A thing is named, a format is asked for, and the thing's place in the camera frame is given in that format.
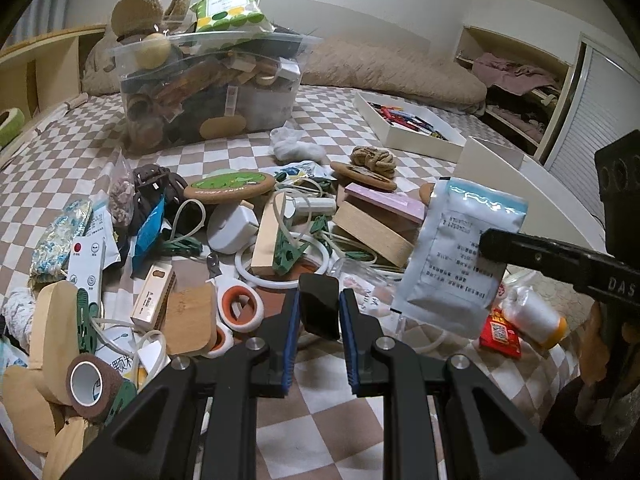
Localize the pink clothes pile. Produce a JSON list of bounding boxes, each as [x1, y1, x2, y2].
[[472, 51, 562, 93]]

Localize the pink flat box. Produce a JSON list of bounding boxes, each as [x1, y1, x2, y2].
[[344, 182, 427, 226]]

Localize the white shoe box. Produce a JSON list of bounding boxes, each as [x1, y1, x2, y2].
[[456, 135, 608, 261]]

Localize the green avocado plush toy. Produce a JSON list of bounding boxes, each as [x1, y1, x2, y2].
[[0, 107, 26, 150]]

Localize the wooden bedside shelf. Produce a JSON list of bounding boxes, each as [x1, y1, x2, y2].
[[0, 24, 108, 171]]

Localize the grey curtain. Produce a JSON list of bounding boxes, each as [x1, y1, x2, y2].
[[12, 0, 73, 46]]

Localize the brown plush toy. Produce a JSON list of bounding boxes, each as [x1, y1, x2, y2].
[[110, 0, 196, 43]]

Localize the white crumpled cloth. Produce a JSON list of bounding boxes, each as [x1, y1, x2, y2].
[[270, 127, 327, 162]]

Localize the white plug adapter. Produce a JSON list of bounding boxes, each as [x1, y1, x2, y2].
[[284, 196, 337, 217]]

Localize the round cork coaster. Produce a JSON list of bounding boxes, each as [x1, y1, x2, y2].
[[330, 161, 399, 192]]

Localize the wooden rounded square lid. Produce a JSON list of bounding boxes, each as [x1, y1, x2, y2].
[[164, 285, 217, 357]]

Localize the beige quilt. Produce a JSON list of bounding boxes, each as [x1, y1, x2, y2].
[[81, 24, 488, 117]]

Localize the light wooden block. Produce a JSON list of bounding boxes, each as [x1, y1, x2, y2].
[[250, 192, 289, 277]]

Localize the white blue snack packet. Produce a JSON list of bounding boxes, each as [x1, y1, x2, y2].
[[274, 160, 332, 192]]

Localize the green plastic clothespin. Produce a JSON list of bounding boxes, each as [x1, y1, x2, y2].
[[162, 237, 203, 256], [271, 231, 314, 277]]

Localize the dark brown hair claw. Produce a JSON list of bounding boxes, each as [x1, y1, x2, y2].
[[131, 163, 189, 243]]

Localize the oval wooden lid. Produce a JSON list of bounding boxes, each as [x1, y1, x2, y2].
[[41, 414, 92, 480], [0, 364, 65, 454], [29, 280, 81, 402]]

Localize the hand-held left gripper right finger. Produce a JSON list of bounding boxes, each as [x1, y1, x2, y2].
[[337, 287, 581, 480]]

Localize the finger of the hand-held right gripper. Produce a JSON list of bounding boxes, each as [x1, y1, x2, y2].
[[480, 228, 640, 307]]

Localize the brown bandage roll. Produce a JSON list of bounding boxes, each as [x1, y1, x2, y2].
[[66, 353, 127, 422]]

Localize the clear plastic film roll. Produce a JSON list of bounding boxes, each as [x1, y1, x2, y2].
[[501, 284, 569, 351]]

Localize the clear plastic storage bin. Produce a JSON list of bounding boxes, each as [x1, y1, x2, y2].
[[106, 29, 324, 155]]

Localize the white slatted sliding door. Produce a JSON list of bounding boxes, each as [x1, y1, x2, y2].
[[541, 32, 640, 183]]

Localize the orange white scissors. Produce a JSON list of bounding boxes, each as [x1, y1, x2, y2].
[[206, 254, 266, 358]]

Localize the person's right forearm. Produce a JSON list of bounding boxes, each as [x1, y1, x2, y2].
[[541, 374, 640, 480]]

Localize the long green plastic clip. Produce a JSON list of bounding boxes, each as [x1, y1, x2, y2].
[[75, 287, 104, 357]]

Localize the yellow ball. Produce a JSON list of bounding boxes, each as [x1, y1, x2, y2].
[[134, 33, 172, 69]]

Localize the brown rope knot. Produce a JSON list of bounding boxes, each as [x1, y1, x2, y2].
[[350, 146, 397, 181]]

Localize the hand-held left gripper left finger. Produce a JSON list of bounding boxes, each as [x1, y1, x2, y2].
[[60, 287, 303, 480]]

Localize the white card with red dot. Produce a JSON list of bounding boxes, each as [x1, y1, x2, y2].
[[64, 236, 109, 307]]

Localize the white printed sachet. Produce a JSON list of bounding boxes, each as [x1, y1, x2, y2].
[[92, 327, 168, 396]]

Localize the white blue pouch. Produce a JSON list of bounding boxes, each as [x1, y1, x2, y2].
[[391, 177, 530, 339]]

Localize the cream printed wooden box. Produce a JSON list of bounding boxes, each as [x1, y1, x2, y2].
[[130, 262, 176, 331]]

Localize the small black case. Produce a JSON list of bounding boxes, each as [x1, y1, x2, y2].
[[299, 274, 342, 341]]

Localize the blue green patterned pouch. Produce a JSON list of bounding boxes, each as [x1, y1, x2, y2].
[[30, 198, 94, 278]]

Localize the red paper packet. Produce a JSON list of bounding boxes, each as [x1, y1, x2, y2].
[[478, 307, 522, 360]]

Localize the white box lid tray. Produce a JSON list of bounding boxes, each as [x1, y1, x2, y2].
[[353, 91, 467, 163]]

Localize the white round charger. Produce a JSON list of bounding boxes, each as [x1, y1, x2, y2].
[[207, 202, 260, 255]]

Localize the built-in closet shelf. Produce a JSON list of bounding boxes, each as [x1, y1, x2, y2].
[[454, 26, 587, 161]]

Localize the small bag of brown beads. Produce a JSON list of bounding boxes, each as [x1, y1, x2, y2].
[[106, 152, 137, 235]]

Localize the white lace ribbon roll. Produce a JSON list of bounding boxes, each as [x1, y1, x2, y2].
[[1, 286, 39, 352]]

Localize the blue foil packet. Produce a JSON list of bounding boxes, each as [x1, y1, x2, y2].
[[130, 196, 167, 279]]

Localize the green dinosaur round coaster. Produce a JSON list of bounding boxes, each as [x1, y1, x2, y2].
[[183, 170, 277, 205]]

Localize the person's right hand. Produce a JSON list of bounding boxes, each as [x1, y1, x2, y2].
[[579, 304, 609, 387]]

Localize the green wet wipes packet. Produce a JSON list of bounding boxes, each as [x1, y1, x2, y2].
[[190, 0, 277, 34]]

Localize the clear plastic packet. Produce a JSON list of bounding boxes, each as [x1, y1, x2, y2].
[[340, 259, 402, 322]]

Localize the white silicone ring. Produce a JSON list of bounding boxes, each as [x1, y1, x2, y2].
[[234, 240, 332, 292]]

